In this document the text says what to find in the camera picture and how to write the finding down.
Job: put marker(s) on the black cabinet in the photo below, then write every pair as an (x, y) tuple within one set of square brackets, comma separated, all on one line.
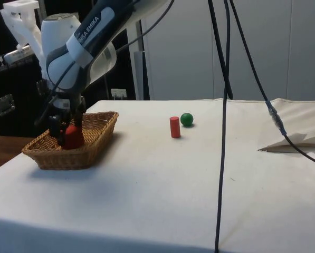
[(12, 87)]

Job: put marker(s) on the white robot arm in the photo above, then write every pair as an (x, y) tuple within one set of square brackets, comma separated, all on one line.
[(75, 66)]

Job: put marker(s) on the green ball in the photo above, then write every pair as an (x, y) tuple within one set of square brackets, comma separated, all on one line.
[(186, 119)]

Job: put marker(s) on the red cube block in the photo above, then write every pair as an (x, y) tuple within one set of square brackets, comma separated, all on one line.
[(72, 138)]

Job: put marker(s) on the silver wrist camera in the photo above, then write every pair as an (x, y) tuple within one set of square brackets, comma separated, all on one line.
[(16, 56)]

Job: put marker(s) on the pale lockers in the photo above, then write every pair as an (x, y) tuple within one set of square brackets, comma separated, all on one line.
[(252, 47)]

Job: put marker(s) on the brown wicker basket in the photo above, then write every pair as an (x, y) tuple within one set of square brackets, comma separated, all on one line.
[(94, 142)]

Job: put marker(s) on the white wall socket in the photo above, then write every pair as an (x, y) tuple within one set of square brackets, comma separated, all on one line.
[(119, 93)]

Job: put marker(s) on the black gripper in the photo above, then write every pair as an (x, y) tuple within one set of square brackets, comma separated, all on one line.
[(67, 104)]

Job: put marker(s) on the red cylinder block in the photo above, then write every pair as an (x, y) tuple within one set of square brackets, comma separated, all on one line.
[(175, 127)]

